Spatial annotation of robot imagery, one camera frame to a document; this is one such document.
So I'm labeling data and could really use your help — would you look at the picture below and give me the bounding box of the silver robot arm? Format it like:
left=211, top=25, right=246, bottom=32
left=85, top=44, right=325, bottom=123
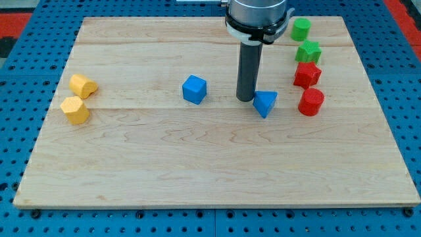
left=176, top=0, right=295, bottom=102

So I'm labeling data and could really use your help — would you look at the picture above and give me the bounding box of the yellow hexagon block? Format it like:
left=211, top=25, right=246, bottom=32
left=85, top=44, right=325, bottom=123
left=60, top=96, right=90, bottom=124

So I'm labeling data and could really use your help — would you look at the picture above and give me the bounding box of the yellow heart block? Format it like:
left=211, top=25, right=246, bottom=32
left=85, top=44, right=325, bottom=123
left=69, top=74, right=98, bottom=99

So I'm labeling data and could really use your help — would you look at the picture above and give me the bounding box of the red star block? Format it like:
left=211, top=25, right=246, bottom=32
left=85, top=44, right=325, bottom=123
left=293, top=62, right=322, bottom=90

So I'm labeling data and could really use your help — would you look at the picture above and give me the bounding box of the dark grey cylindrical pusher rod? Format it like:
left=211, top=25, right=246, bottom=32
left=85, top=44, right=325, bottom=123
left=236, top=43, right=262, bottom=102

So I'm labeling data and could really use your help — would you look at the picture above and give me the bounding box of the green cylinder block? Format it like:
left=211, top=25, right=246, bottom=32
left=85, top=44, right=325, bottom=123
left=291, top=18, right=311, bottom=41

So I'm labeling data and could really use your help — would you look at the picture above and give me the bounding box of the light wooden board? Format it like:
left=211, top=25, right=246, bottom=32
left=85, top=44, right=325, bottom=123
left=13, top=16, right=420, bottom=209

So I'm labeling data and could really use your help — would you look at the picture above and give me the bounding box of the blue triangular prism block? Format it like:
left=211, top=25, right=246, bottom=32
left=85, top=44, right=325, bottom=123
left=253, top=91, right=278, bottom=119

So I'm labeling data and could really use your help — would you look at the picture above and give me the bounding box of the blue cube block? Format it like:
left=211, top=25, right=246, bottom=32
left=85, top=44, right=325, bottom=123
left=182, top=75, right=207, bottom=105

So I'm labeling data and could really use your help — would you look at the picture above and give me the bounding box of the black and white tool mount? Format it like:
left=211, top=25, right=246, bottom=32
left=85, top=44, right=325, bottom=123
left=225, top=8, right=295, bottom=46

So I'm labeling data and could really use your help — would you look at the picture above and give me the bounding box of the red cylinder block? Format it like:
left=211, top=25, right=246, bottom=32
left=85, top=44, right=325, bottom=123
left=298, top=88, right=325, bottom=117

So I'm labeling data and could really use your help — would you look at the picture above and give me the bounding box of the green star block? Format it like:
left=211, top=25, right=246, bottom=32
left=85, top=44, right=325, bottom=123
left=295, top=39, right=322, bottom=64

